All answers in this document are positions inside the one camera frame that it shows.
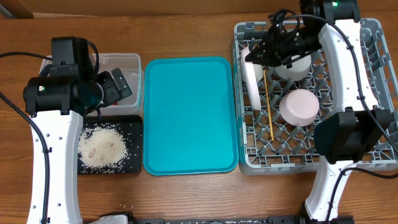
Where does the black plastic tray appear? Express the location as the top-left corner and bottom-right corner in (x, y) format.
(78, 115), (142, 175)

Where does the teal serving tray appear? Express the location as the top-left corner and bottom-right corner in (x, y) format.
(143, 56), (238, 176)

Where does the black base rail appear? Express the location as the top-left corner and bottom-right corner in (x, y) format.
(99, 211), (355, 224)

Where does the clear plastic bin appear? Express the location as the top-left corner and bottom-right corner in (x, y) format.
(39, 53), (145, 116)

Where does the pink bowl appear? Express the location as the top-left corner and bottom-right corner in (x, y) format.
(279, 89), (320, 126)

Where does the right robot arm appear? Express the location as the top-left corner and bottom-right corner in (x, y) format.
(244, 1), (394, 223)

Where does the wooden chopstick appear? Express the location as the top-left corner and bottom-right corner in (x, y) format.
(263, 70), (274, 141)

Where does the pink plate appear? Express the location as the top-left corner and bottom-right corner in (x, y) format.
(241, 47), (261, 111)

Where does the white rice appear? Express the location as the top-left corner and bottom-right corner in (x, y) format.
(78, 123), (130, 174)

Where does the pale green cup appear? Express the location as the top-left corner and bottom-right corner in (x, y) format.
(244, 62), (263, 82)

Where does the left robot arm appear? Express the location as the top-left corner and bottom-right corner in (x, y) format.
(23, 37), (132, 223)

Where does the grey dish rack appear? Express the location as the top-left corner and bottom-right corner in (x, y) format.
(232, 18), (397, 175)

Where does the grey bowl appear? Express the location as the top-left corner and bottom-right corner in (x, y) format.
(275, 55), (312, 81)

